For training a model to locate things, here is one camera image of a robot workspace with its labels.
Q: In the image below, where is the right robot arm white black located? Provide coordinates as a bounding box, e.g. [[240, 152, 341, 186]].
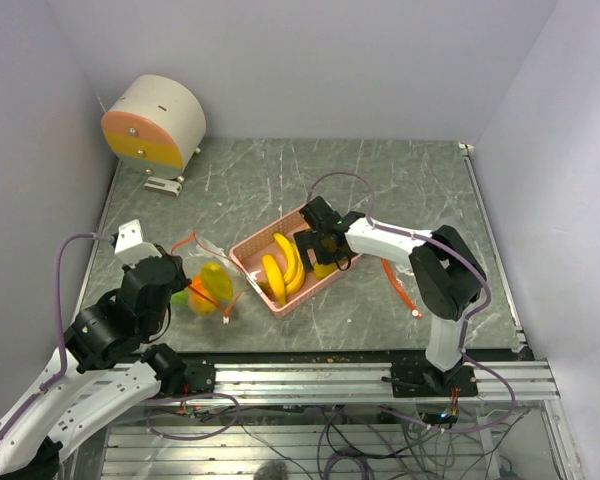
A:
[[294, 196, 488, 396]]

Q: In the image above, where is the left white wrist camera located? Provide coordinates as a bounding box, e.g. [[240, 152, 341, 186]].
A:
[[114, 219, 162, 267]]

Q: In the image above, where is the round cream drawer box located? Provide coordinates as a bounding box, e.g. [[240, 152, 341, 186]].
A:
[[101, 74, 207, 180]]

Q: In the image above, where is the pink plastic basket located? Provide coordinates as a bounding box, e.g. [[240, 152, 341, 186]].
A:
[[230, 209, 359, 318]]

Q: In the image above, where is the clear zip bag red zipper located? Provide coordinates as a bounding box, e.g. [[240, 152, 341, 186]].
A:
[[170, 232, 247, 325]]

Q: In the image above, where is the yellow toy mango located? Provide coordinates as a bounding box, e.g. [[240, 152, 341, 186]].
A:
[[188, 291, 217, 316]]

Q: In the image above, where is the yellow starfruit slice toy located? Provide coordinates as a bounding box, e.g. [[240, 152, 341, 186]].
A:
[[200, 262, 234, 301]]

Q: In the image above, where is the white metal latch piece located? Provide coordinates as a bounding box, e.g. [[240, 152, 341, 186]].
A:
[[144, 176, 182, 197]]

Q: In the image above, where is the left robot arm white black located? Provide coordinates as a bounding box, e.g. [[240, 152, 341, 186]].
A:
[[0, 253, 195, 479]]

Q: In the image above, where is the aluminium mounting rail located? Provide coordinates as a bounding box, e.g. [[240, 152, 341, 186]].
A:
[[69, 359, 561, 401]]

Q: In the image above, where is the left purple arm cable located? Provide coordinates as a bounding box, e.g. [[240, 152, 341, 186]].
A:
[[0, 232, 116, 461]]

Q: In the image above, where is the green round toy fruit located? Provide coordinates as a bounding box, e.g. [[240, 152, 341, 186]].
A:
[[171, 289, 189, 307]]

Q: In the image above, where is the orange toy fruit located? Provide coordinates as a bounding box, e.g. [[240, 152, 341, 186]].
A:
[[189, 276, 213, 302]]

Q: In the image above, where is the yellow toy banana bunch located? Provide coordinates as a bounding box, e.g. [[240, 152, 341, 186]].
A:
[[258, 232, 306, 307]]

